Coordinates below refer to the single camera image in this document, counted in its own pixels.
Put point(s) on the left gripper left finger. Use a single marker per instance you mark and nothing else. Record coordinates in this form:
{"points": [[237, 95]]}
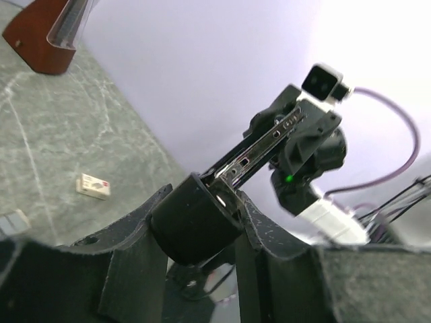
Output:
{"points": [[114, 275]]}

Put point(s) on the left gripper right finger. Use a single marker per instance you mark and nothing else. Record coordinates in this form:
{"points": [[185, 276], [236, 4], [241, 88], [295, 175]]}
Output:
{"points": [[282, 279]]}

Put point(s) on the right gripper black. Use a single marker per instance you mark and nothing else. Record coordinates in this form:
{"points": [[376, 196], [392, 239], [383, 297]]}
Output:
{"points": [[316, 146]]}

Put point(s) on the white staple box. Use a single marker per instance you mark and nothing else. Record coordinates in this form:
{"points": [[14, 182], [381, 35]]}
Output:
{"points": [[92, 187]]}

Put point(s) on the grey staple strips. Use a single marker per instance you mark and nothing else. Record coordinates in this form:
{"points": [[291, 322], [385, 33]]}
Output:
{"points": [[14, 223]]}

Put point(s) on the brown wooden metronome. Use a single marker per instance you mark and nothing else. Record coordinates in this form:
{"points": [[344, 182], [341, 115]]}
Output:
{"points": [[46, 33]]}

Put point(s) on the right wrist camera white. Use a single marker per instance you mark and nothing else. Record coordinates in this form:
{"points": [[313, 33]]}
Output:
{"points": [[325, 84]]}

